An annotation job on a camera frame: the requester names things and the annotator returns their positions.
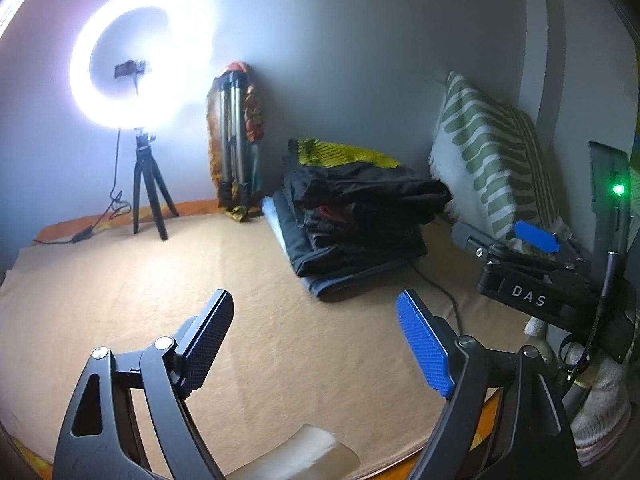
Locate small black tripod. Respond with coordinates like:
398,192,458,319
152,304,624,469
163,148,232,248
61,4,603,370
132,128,179,242

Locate right hand in white glove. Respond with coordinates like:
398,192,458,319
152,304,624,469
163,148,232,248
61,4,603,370
522,316,633,466

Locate orange patterned bedsheet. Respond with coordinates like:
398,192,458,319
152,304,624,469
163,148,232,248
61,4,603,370
0,199,501,480

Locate folded metal tripod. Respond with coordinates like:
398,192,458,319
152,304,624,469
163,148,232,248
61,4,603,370
215,70,250,208

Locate stack of folded dark clothes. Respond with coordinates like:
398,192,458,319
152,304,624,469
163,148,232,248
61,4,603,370
262,191,427,301

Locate small camera on ring light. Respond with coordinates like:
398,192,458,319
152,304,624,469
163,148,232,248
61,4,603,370
114,60,146,79

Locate black pants with yellow stripes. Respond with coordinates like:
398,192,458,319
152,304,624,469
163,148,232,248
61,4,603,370
282,139,452,236

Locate green white patterned pillow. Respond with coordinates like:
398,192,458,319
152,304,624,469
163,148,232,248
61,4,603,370
430,72,573,255

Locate black power cable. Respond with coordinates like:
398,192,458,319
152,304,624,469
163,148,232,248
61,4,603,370
31,127,134,247

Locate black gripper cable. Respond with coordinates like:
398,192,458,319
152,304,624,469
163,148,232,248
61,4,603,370
409,261,464,338

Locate beige blanket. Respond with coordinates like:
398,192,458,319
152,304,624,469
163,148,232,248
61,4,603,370
1,214,527,474

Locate bright ring light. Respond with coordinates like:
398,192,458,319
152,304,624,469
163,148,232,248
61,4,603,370
68,0,218,130

